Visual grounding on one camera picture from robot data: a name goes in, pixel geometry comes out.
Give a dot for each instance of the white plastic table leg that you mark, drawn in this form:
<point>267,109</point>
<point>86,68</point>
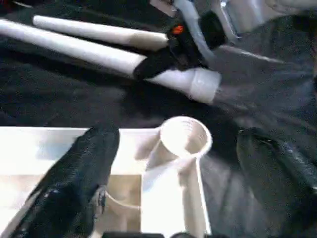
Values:
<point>86,47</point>
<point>99,28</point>

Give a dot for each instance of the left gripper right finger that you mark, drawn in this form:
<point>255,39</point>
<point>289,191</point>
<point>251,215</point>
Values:
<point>284,178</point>

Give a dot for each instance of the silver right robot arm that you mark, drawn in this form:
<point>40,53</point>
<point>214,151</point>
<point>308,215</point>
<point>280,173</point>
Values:
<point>237,17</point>

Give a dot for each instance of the white plastic table top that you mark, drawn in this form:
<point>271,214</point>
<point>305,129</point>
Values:
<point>62,153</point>

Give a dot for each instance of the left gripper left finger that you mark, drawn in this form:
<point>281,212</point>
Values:
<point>71,178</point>

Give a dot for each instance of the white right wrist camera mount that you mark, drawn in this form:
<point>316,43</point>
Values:
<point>195,27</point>

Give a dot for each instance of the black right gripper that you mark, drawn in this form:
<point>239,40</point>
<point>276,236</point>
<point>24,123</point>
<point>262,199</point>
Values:
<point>185,47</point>

